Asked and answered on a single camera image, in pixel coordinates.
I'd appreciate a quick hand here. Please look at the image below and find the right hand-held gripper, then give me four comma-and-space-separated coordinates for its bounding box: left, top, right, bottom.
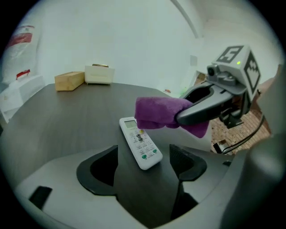
176, 45, 261, 129

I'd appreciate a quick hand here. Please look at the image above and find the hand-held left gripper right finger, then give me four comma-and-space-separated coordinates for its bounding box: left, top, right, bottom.
169, 144, 207, 221

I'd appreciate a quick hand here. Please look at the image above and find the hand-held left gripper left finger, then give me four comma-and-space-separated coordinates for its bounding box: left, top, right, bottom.
76, 144, 118, 197

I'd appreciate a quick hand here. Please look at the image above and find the purple cloth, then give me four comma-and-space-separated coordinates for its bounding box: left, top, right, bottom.
135, 96, 210, 138

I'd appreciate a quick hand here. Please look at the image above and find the white remote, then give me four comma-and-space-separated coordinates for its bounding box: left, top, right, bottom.
119, 116, 163, 170

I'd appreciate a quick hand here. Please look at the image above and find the person's right forearm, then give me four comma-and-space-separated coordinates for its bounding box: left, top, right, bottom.
259, 64, 286, 96

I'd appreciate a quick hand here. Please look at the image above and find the person's white shirt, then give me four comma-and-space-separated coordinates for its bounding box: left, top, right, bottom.
257, 86, 286, 136

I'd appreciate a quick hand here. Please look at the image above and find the wooden box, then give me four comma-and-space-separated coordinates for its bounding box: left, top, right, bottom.
55, 71, 85, 92

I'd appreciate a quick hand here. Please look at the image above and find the cream storage box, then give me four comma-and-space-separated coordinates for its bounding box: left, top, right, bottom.
84, 64, 115, 85

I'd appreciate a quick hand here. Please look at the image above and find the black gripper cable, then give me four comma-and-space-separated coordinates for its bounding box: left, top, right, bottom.
220, 115, 272, 155

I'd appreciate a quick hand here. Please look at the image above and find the white wall pipe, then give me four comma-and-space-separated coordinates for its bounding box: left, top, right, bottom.
171, 0, 205, 38

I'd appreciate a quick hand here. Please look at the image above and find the white cardboard box red handle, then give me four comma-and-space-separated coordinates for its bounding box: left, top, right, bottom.
0, 69, 45, 123

